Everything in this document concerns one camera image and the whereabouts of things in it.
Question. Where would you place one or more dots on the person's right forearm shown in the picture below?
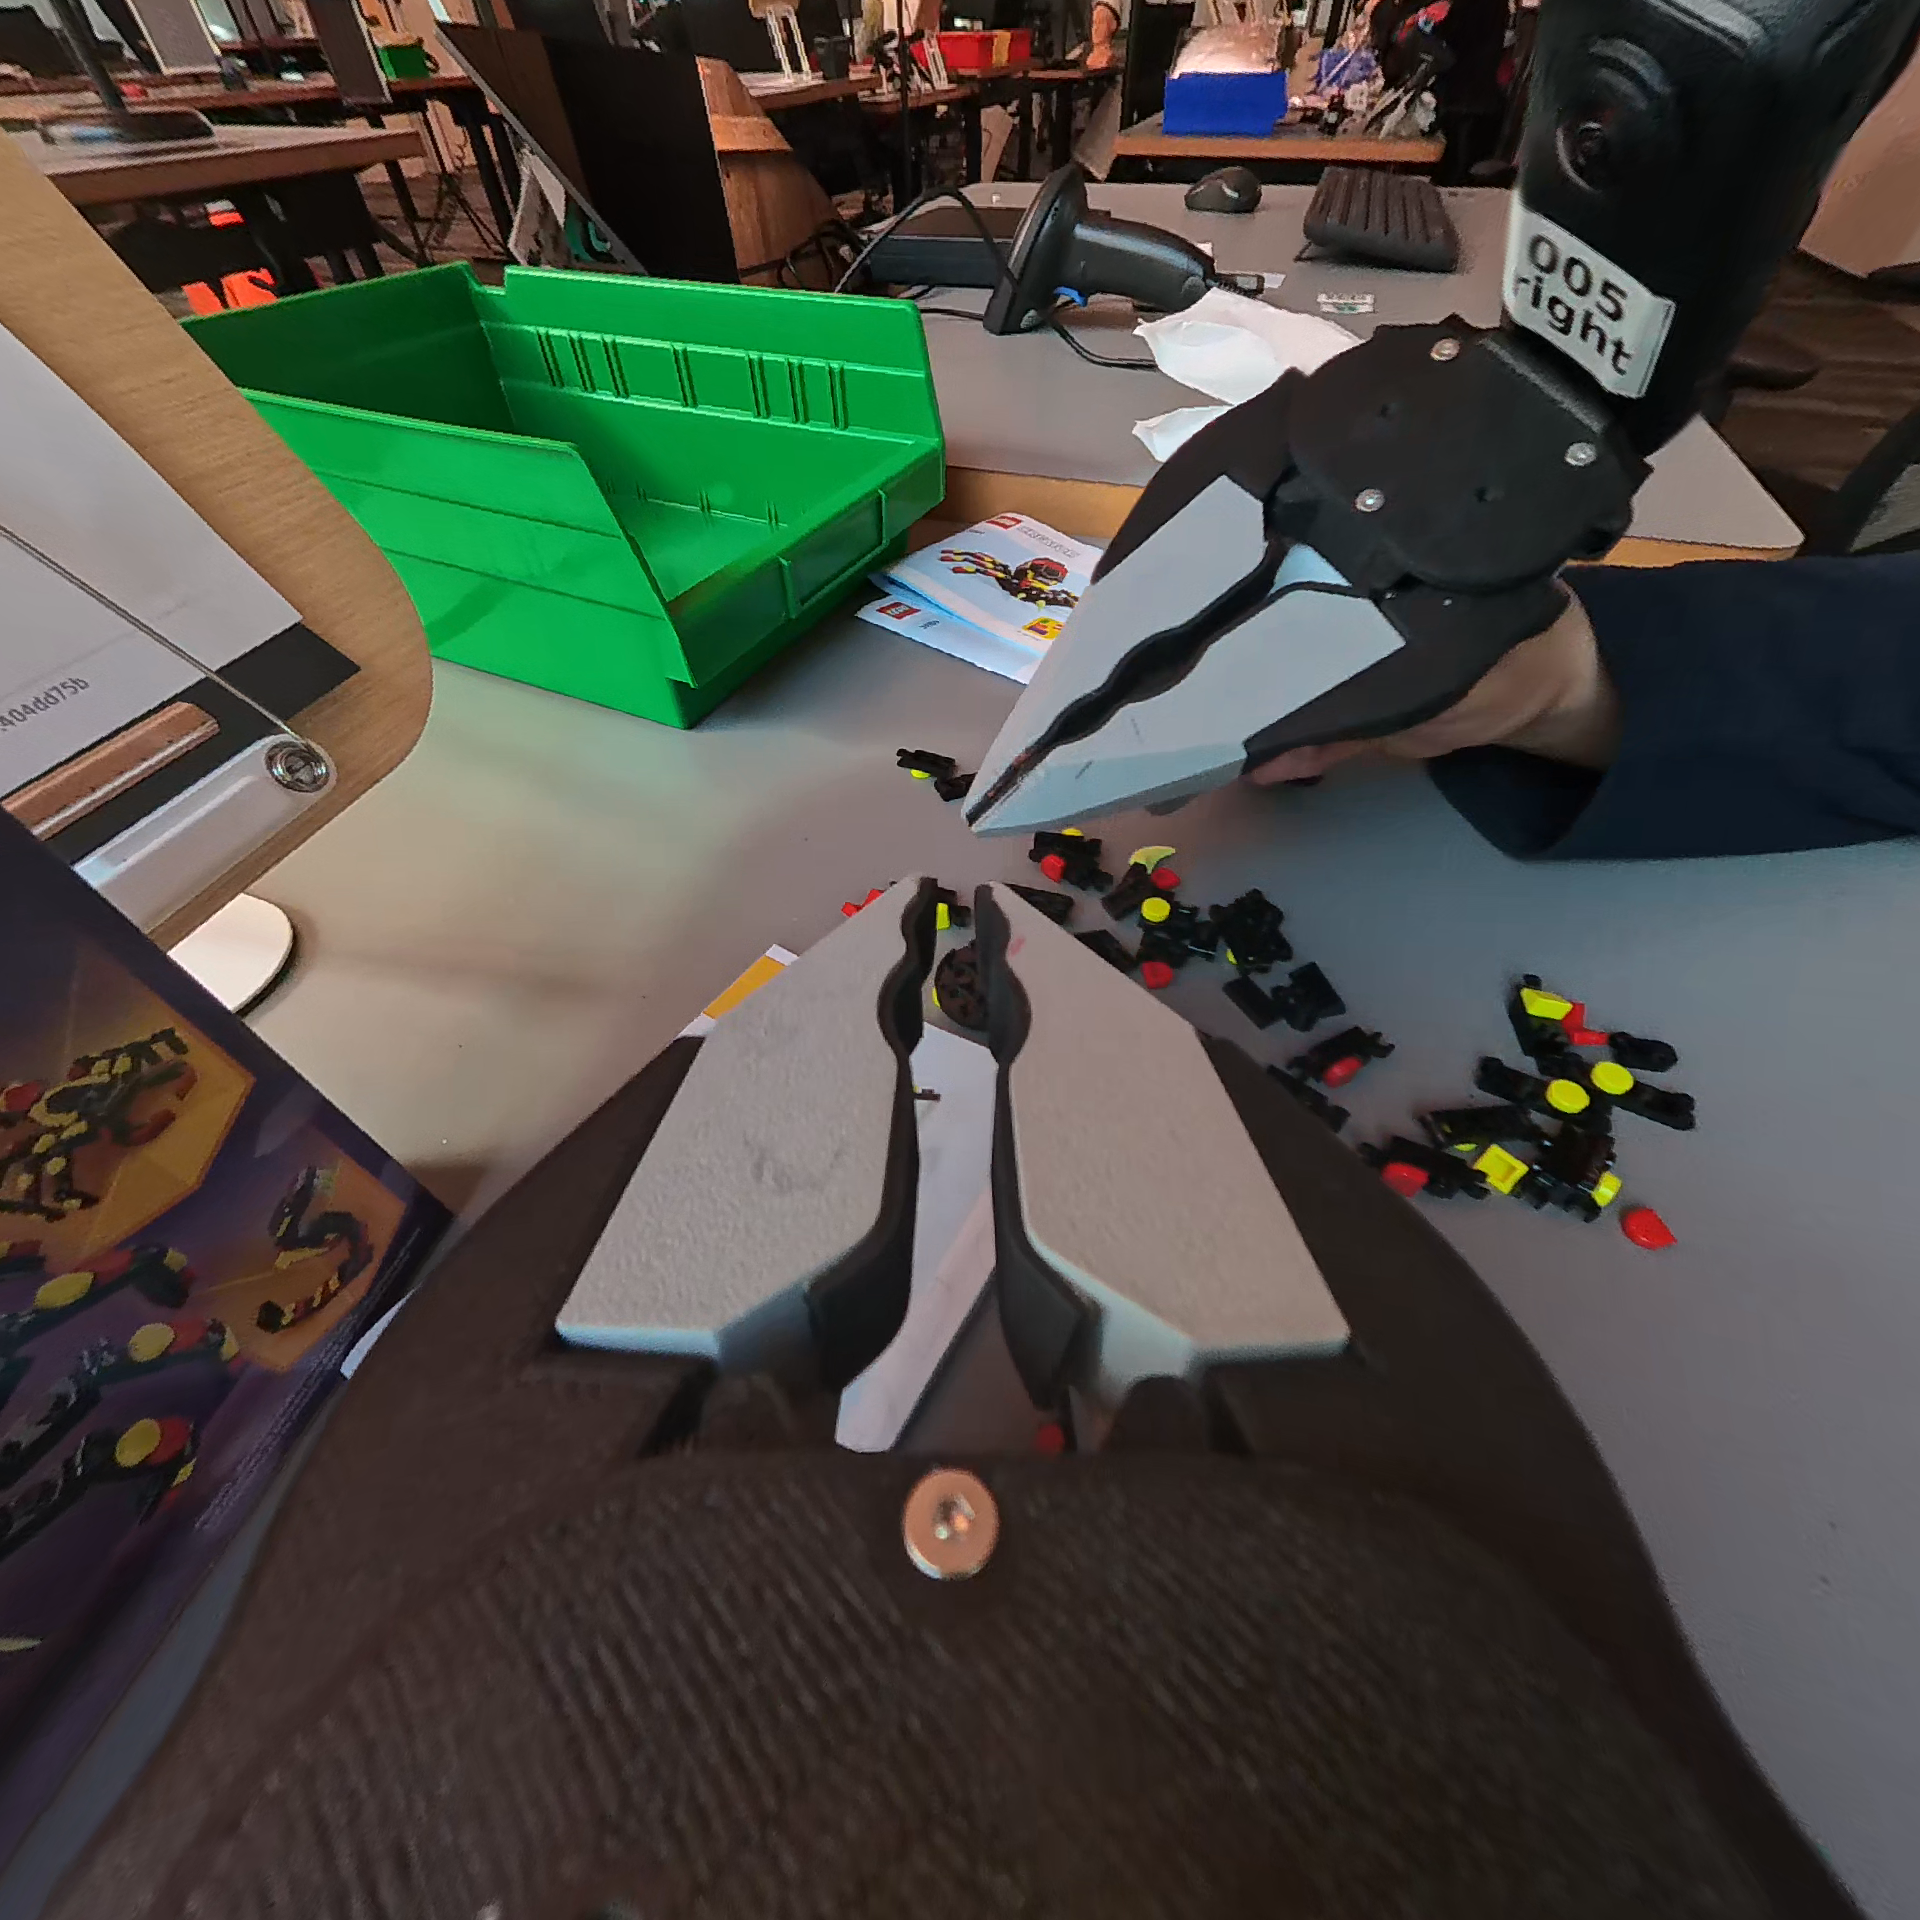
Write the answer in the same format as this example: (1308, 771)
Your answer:
(1711, 707)

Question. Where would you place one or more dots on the black barcode scanner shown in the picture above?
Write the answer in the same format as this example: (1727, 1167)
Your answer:
(1053, 265)

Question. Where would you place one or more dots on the pile of lego pieces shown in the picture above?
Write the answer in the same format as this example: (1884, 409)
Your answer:
(1534, 1095)

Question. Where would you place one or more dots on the green plastic bin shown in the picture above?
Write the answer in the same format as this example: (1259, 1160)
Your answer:
(572, 482)

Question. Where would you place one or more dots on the black keyboard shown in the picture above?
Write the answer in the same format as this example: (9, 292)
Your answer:
(1382, 217)

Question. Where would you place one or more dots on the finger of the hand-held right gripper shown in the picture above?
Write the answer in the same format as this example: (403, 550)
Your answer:
(1201, 720)
(1157, 632)

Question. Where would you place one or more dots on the person's right hand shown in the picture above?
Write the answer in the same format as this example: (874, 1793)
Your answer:
(1471, 707)

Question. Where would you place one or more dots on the open spider instruction booklet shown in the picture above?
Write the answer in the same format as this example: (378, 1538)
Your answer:
(945, 1201)

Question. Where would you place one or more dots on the closed instruction booklet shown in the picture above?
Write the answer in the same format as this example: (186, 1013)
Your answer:
(979, 597)

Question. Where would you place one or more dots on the crumpled white paper bag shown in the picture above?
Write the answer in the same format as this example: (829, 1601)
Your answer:
(1234, 354)

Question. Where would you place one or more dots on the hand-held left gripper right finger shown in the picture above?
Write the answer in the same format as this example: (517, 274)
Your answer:
(1170, 1201)

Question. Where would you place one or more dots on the purple lego set box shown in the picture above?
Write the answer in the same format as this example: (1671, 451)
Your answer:
(152, 1321)

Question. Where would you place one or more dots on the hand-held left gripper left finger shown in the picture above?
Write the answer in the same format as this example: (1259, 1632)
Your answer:
(754, 1201)

